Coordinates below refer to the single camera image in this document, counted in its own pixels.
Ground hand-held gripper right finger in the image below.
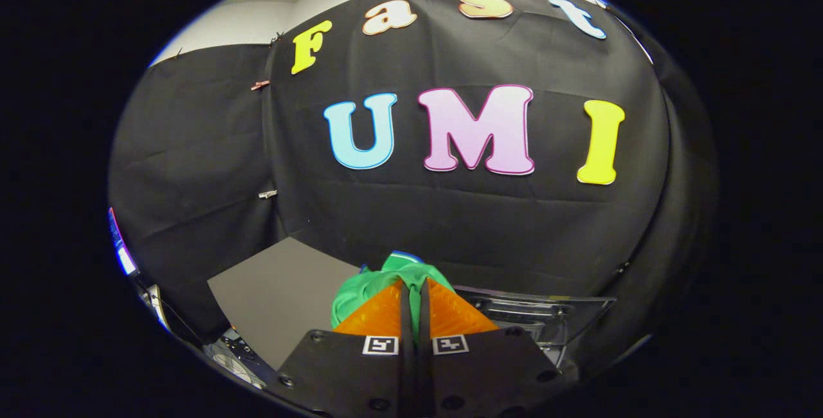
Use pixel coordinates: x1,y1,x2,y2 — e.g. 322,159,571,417
418,277,566,418

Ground black backdrop cloth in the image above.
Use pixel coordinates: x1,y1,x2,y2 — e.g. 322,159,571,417
108,0,718,380

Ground green polo shirt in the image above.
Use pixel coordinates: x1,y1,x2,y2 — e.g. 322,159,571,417
331,251,457,343

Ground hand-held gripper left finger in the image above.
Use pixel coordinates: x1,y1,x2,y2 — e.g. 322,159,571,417
267,280,415,418

